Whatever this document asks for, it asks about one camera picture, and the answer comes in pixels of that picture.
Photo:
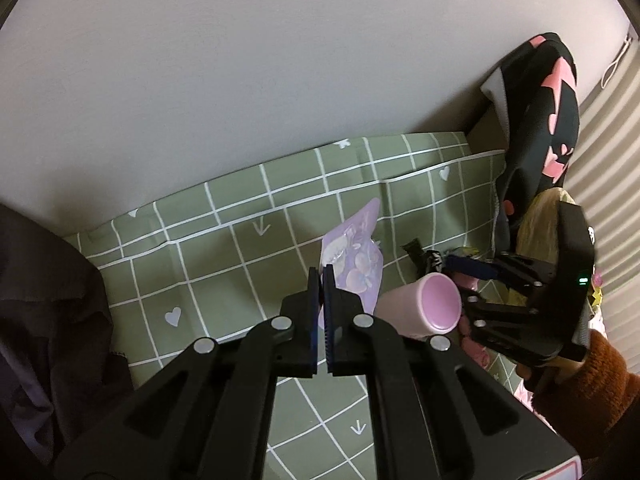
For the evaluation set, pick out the black snack packet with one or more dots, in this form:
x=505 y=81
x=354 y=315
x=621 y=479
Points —
x=425 y=257

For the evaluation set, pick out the green checked mat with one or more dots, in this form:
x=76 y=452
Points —
x=225 y=260

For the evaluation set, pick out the purple cloth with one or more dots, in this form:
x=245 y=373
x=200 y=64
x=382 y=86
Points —
x=25 y=410

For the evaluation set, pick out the pink cup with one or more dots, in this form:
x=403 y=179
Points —
x=415 y=305

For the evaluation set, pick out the white pleated curtain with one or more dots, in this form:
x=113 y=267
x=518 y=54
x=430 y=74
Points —
x=615 y=185

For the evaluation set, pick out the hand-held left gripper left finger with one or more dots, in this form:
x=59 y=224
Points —
x=314 y=310

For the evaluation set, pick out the purple printed packet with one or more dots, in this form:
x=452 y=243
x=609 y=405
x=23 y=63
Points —
x=355 y=255

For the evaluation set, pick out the yellow-green plastic bag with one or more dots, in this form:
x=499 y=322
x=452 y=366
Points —
x=540 y=225

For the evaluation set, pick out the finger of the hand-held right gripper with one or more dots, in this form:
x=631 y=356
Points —
x=500 y=310
x=470 y=267

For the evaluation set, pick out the dark jacket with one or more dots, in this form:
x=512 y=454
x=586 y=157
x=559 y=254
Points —
x=60 y=300

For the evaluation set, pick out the pink floral bedsheet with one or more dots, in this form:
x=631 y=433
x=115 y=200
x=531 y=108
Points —
x=597 y=317

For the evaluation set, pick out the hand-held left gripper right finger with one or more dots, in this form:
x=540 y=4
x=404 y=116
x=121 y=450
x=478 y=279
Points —
x=328 y=310

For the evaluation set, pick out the beige bed headboard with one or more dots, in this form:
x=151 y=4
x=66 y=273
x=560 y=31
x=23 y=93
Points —
x=487 y=132

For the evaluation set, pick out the person's right hand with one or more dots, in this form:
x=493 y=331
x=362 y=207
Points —
x=526 y=376

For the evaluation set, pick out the black pink patterned cloth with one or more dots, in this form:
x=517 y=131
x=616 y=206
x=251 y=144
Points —
x=540 y=110

